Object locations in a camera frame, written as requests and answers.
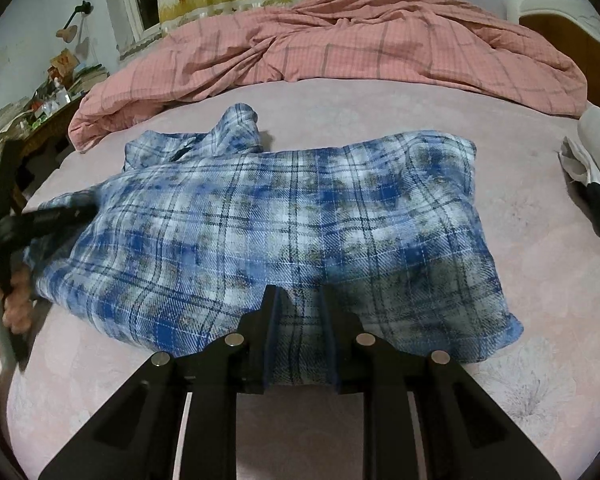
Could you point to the orange packet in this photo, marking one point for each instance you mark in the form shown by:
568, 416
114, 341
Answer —
62, 62

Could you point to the clear bottle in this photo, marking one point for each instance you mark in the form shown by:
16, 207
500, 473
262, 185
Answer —
61, 94

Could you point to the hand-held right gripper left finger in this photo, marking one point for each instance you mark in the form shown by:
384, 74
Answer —
275, 345

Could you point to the cluttered wooden desk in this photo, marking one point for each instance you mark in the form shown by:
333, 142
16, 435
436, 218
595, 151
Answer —
50, 125

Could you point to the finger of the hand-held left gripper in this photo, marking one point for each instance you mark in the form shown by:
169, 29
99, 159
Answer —
60, 220

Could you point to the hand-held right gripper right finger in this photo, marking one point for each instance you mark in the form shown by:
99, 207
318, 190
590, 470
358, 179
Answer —
332, 355

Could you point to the white and wood headboard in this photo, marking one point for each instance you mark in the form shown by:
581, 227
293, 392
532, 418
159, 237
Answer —
570, 25

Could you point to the stack of books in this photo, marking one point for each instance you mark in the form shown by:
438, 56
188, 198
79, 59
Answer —
92, 77

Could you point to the pink bed sheet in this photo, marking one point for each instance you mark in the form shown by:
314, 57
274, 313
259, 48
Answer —
540, 240

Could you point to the pink checked quilt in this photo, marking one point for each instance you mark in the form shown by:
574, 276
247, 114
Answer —
360, 40

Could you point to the white window frame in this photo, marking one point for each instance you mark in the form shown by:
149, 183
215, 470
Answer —
130, 10

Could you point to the white and black garment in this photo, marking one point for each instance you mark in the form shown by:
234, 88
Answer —
597, 150

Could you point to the person's left hand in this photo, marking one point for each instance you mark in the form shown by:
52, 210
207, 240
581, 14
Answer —
17, 310

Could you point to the blue plaid shirt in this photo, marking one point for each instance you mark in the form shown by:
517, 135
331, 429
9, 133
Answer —
280, 230

